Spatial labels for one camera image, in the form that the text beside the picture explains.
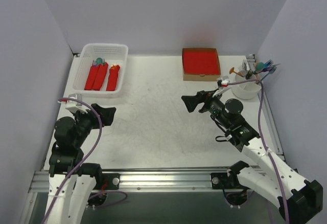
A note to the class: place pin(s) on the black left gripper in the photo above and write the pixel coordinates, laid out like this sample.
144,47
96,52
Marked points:
96,116

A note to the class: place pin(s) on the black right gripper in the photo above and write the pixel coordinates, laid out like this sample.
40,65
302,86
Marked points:
204,102

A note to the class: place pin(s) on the red paper napkin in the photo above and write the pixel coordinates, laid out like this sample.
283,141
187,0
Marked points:
112,79

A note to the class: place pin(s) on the white plastic basket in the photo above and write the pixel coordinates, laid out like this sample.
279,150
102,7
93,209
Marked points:
112,53

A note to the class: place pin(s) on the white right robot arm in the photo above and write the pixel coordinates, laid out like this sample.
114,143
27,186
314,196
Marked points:
297,199

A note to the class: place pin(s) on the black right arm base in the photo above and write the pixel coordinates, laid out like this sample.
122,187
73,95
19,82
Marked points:
235,195

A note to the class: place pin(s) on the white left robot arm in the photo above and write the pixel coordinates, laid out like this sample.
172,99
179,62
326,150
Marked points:
71,178

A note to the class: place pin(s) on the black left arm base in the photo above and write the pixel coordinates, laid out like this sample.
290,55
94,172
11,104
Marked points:
110,181

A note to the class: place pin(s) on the red napkin stack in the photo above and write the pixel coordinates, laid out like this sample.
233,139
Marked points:
200,62

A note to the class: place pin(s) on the red rolled napkin left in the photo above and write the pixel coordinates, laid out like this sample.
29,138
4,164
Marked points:
91,77

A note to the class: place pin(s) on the brown cardboard box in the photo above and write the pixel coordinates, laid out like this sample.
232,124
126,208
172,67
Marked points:
190,77

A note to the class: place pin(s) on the teal spoon in basket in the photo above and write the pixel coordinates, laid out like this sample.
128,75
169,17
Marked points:
99,61

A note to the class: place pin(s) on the white utensil holder cup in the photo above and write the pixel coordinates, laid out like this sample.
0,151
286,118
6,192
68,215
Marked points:
247,90

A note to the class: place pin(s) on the silver metal fork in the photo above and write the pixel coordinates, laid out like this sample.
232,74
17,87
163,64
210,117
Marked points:
244,71

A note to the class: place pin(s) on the teal spoon in cup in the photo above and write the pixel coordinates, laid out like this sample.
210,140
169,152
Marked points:
259,66

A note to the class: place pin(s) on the blue plastic fork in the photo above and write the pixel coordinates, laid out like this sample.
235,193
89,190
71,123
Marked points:
269,69

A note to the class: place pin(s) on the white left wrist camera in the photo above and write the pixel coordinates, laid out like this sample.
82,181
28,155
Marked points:
74,105

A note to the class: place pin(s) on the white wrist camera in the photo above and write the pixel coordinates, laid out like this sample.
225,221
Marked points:
223,86
74,105

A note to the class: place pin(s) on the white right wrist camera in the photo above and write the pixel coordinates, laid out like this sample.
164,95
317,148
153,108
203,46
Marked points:
223,86

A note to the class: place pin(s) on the aluminium rail frame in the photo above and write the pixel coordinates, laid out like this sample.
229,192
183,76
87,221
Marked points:
171,159

